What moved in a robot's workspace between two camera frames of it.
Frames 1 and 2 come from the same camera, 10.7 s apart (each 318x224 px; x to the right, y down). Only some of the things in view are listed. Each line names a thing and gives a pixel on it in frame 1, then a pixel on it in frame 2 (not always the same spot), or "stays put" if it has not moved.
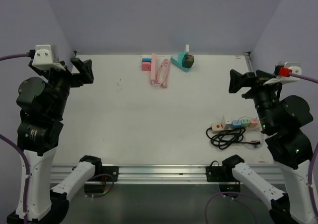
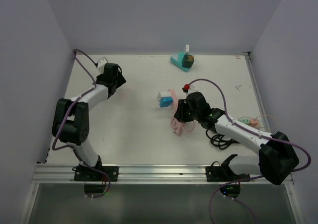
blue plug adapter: (146, 60) → (165, 101)
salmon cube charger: (253, 123) stays put
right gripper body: (263, 95) → (186, 113)
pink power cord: (165, 63) → (189, 126)
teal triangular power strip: (177, 60) stays put
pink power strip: (153, 68) → (174, 105)
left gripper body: (59, 80) → (119, 80)
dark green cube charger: (187, 61) stays put
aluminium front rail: (164, 174) stays put
